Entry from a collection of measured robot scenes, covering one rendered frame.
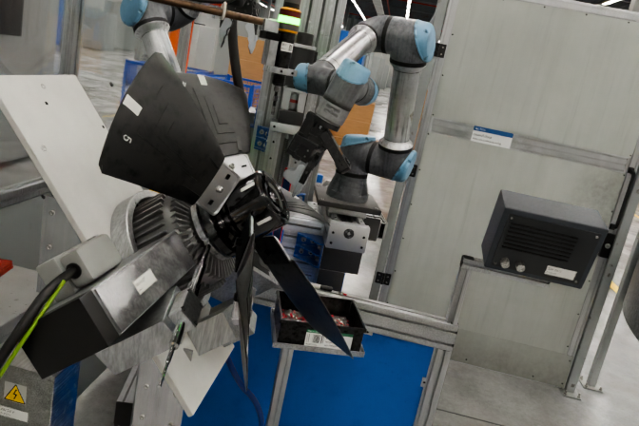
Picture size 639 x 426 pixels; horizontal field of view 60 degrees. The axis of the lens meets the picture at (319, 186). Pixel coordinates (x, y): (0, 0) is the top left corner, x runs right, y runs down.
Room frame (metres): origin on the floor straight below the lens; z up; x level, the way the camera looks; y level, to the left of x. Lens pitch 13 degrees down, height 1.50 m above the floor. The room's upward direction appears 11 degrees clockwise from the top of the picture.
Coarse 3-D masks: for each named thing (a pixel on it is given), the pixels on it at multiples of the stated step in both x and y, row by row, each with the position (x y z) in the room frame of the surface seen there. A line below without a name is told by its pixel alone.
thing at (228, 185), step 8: (224, 168) 0.98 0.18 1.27; (216, 176) 0.97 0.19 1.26; (224, 176) 0.98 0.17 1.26; (232, 176) 1.00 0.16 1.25; (216, 184) 0.97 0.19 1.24; (224, 184) 0.99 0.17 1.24; (232, 184) 1.00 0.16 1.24; (208, 192) 0.96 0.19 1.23; (216, 192) 0.97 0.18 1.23; (224, 192) 0.99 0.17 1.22; (200, 200) 0.95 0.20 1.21; (208, 200) 0.96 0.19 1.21; (216, 200) 0.98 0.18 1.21; (224, 200) 0.99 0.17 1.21; (208, 208) 0.96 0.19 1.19; (216, 208) 0.98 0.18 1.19
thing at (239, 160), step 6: (228, 156) 1.10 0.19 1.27; (234, 156) 1.11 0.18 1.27; (240, 156) 1.11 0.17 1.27; (246, 156) 1.12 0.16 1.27; (228, 162) 1.09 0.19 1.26; (234, 162) 1.10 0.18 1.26; (240, 162) 1.10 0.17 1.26; (246, 162) 1.11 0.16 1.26; (240, 168) 1.09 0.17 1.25; (246, 168) 1.10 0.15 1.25; (252, 168) 1.10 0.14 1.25; (240, 174) 1.08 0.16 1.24; (246, 174) 1.08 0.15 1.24
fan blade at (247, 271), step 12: (252, 240) 0.87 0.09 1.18; (252, 252) 0.82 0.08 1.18; (252, 264) 0.83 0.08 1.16; (240, 276) 0.72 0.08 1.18; (252, 276) 0.82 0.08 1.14; (240, 288) 0.70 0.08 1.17; (252, 288) 0.81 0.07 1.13; (240, 300) 0.69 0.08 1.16; (240, 312) 0.69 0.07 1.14; (240, 324) 0.84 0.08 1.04; (240, 336) 0.83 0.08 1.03
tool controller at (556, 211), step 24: (504, 192) 1.45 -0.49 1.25; (504, 216) 1.37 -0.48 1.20; (528, 216) 1.36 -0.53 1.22; (552, 216) 1.36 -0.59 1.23; (576, 216) 1.38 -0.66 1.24; (600, 216) 1.41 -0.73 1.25; (504, 240) 1.38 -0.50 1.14; (528, 240) 1.37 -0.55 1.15; (552, 240) 1.36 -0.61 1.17; (576, 240) 1.35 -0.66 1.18; (600, 240) 1.35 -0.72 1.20; (504, 264) 1.38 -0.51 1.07; (528, 264) 1.39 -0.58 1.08; (552, 264) 1.38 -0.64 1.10; (576, 264) 1.37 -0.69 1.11
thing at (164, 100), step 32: (160, 64) 0.89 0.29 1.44; (160, 96) 0.87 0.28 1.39; (128, 128) 0.81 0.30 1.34; (160, 128) 0.86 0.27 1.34; (192, 128) 0.92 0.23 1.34; (128, 160) 0.81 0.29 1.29; (160, 160) 0.86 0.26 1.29; (192, 160) 0.91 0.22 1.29; (160, 192) 0.87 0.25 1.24; (192, 192) 0.92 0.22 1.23
